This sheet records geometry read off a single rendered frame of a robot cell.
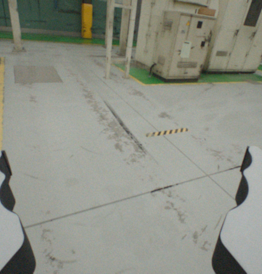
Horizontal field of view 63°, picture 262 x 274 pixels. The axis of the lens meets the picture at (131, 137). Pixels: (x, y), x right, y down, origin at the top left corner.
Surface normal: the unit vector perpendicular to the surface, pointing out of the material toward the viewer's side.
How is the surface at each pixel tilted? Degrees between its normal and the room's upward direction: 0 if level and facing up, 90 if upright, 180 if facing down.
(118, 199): 0
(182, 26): 90
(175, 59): 90
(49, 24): 90
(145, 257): 0
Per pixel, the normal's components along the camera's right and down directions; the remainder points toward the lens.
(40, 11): 0.44, 0.50
